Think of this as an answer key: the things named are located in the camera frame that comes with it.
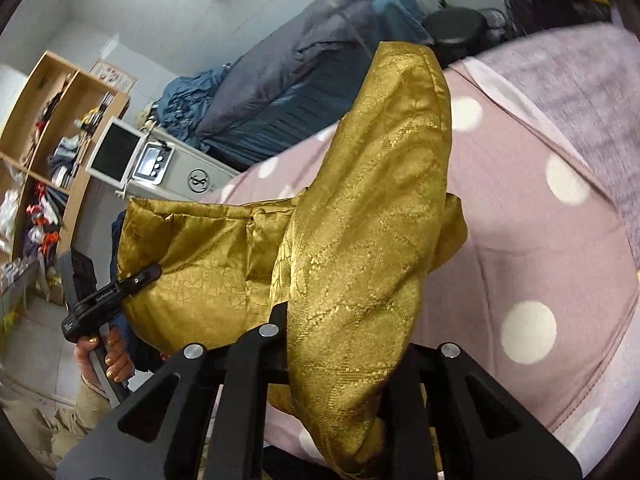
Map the gold satin jacket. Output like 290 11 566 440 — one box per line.
117 42 468 479

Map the person left hand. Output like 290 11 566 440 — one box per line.
74 326 134 387

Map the pink polka dot bedsheet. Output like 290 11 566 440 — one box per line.
199 54 640 476

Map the wooden shelf unit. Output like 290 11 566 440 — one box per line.
0 49 132 306

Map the white beauty machine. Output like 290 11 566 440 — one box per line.
86 118 238 202

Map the grey blue duvet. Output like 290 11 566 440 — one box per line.
151 0 431 171

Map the lavender knitted blanket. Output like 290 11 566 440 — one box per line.
464 24 639 252

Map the black round stool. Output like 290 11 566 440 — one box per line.
423 6 488 68

